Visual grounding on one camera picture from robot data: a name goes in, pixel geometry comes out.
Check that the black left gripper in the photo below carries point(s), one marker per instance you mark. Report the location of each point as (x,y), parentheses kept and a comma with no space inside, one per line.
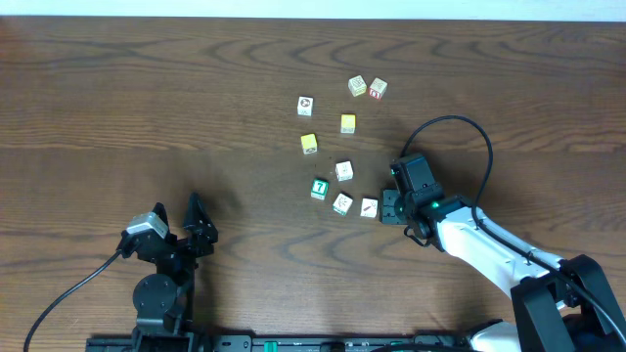
(181,244)

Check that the white hammer block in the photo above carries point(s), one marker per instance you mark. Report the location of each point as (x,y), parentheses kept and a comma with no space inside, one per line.
(369,207)

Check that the green number 7 block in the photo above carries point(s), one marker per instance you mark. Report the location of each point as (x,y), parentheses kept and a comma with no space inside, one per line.
(319,189)

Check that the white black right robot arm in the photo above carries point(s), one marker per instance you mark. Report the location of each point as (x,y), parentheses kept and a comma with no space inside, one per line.
(559,304)

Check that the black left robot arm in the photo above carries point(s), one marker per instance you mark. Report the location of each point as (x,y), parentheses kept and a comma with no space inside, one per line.
(164,300)

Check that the white block with drawing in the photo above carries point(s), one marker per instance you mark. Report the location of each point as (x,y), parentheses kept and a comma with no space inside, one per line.
(344,171)

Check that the yellow block centre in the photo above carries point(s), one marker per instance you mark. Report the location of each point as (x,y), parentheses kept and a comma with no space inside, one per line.
(348,123)

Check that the red edged letter block far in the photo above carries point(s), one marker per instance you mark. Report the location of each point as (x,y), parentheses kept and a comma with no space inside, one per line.
(377,88)

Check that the yellow block left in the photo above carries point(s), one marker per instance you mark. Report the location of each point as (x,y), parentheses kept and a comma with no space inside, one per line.
(309,143)

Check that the yellow edged block far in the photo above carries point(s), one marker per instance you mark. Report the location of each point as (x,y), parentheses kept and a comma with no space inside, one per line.
(357,85)

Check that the white block with dark circle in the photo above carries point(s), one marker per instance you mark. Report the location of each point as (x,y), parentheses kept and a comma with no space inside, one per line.
(305,106)

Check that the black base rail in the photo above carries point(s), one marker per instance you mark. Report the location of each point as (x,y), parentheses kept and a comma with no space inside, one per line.
(247,343)

